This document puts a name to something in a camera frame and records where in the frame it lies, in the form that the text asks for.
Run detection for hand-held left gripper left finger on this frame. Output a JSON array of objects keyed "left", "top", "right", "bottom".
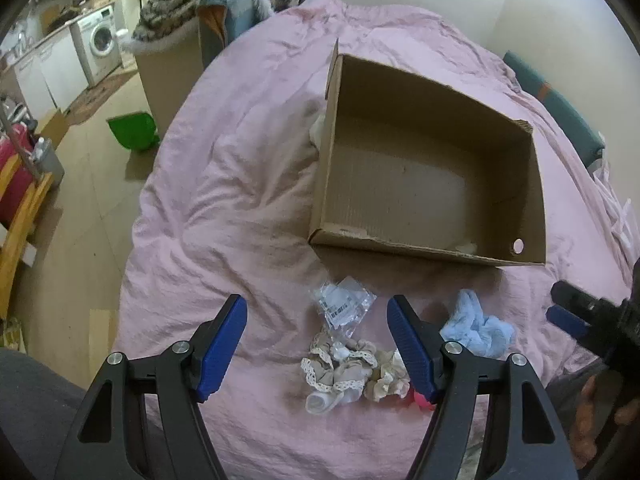
[{"left": 57, "top": 294, "right": 248, "bottom": 480}]

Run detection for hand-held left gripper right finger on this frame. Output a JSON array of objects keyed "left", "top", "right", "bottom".
[{"left": 386, "top": 295, "right": 582, "bottom": 480}]

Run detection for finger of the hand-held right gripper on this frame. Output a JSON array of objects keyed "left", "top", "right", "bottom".
[
  {"left": 550, "top": 280, "right": 608, "bottom": 322},
  {"left": 546, "top": 306, "right": 593, "bottom": 342}
]

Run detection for cream ruffled sock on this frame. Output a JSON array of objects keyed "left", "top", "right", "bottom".
[{"left": 365, "top": 347, "right": 414, "bottom": 402}]

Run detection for bright pink sock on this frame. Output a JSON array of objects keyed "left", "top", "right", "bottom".
[{"left": 397, "top": 389, "right": 434, "bottom": 412}]

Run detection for light blue fluffy sock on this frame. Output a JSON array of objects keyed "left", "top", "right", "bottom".
[{"left": 439, "top": 289, "right": 517, "bottom": 360}]

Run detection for beige lace-trimmed sock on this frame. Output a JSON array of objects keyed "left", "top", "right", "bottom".
[{"left": 300, "top": 332, "right": 381, "bottom": 395}]

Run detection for clear plastic packet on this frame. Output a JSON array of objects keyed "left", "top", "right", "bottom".
[{"left": 310, "top": 276, "right": 377, "bottom": 342}]

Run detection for plain white sock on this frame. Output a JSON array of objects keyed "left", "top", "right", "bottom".
[{"left": 306, "top": 389, "right": 361, "bottom": 416}]

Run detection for brown cardboard box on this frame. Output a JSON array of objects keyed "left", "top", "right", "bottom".
[{"left": 308, "top": 38, "right": 547, "bottom": 267}]

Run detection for person's right hand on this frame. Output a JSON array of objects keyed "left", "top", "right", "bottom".
[{"left": 571, "top": 374, "right": 633, "bottom": 467}]

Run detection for white bedding with ties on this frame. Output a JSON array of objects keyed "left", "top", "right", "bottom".
[{"left": 591, "top": 157, "right": 640, "bottom": 263}]

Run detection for pink bed blanket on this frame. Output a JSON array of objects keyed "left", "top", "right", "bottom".
[{"left": 112, "top": 0, "right": 640, "bottom": 480}]

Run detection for teal pillow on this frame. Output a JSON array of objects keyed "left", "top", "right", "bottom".
[{"left": 502, "top": 50, "right": 604, "bottom": 169}]

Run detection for person's grey trouser leg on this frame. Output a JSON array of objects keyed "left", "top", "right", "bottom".
[{"left": 0, "top": 347, "right": 103, "bottom": 480}]

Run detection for wooden chair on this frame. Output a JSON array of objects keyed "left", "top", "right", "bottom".
[{"left": 0, "top": 152, "right": 55, "bottom": 322}]

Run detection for white crumpled cloth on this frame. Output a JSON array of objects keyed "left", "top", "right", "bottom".
[{"left": 308, "top": 109, "right": 329, "bottom": 153}]

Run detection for grey plastic bin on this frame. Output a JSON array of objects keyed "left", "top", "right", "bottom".
[{"left": 29, "top": 136, "right": 66, "bottom": 189}]

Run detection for tall cardboard storage box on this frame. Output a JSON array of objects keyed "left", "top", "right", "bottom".
[{"left": 135, "top": 7, "right": 232, "bottom": 145}]

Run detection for small flat cardboard box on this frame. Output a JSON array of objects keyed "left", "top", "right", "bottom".
[{"left": 37, "top": 107, "right": 72, "bottom": 150}]

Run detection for brown floor rug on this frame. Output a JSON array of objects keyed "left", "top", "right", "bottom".
[{"left": 64, "top": 66, "right": 139, "bottom": 129}]

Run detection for red bag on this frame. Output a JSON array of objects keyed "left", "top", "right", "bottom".
[{"left": 0, "top": 121, "right": 40, "bottom": 228}]

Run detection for white kitchen cabinets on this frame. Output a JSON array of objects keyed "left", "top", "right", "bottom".
[{"left": 12, "top": 27, "right": 90, "bottom": 122}]

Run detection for white washing machine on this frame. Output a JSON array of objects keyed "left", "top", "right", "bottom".
[{"left": 70, "top": 4, "right": 124, "bottom": 88}]

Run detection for blue-grey furry garment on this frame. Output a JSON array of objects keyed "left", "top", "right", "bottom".
[{"left": 196, "top": 0, "right": 274, "bottom": 47}]

